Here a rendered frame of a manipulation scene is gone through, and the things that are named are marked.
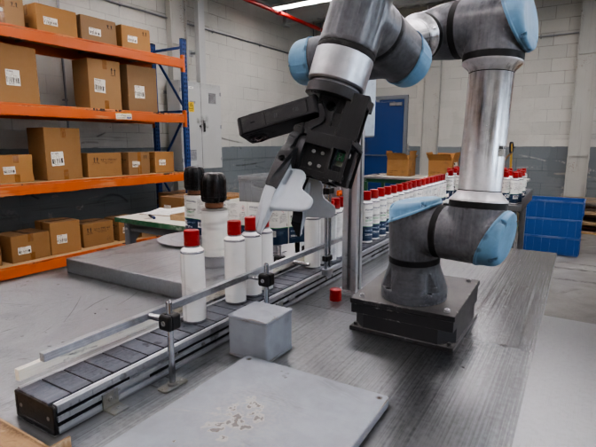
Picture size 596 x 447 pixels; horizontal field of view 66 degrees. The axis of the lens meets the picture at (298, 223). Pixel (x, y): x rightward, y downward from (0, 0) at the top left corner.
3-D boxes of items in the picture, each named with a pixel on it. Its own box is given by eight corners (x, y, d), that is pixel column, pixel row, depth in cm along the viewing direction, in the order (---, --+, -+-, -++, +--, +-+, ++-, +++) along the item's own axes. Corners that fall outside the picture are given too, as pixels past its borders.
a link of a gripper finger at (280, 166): (275, 178, 52) (306, 129, 57) (262, 176, 52) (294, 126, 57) (279, 205, 56) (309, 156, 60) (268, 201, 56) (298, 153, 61)
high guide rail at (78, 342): (347, 237, 160) (347, 232, 160) (349, 237, 159) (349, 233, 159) (39, 360, 69) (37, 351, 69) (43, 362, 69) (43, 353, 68)
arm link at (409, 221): (403, 244, 115) (403, 191, 112) (456, 253, 107) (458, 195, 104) (378, 256, 107) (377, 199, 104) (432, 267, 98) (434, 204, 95)
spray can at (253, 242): (250, 290, 124) (248, 214, 120) (266, 293, 121) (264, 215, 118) (238, 295, 120) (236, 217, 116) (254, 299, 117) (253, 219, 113)
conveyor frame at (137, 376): (382, 239, 215) (383, 228, 214) (405, 241, 209) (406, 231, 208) (16, 415, 76) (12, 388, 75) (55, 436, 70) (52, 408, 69)
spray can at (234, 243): (234, 296, 118) (232, 217, 115) (250, 300, 116) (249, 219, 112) (221, 302, 114) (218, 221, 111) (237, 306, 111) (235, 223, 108)
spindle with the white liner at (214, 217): (215, 260, 155) (212, 170, 150) (235, 263, 151) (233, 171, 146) (196, 266, 148) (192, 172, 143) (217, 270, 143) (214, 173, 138)
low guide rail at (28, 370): (327, 249, 164) (327, 244, 164) (331, 249, 164) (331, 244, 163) (15, 380, 74) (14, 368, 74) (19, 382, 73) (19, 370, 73)
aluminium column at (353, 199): (348, 287, 142) (352, 59, 130) (361, 290, 139) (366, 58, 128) (341, 292, 138) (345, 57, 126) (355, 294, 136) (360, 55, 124)
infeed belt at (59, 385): (385, 237, 214) (386, 228, 213) (403, 239, 209) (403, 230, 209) (20, 411, 75) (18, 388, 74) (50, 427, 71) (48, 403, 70)
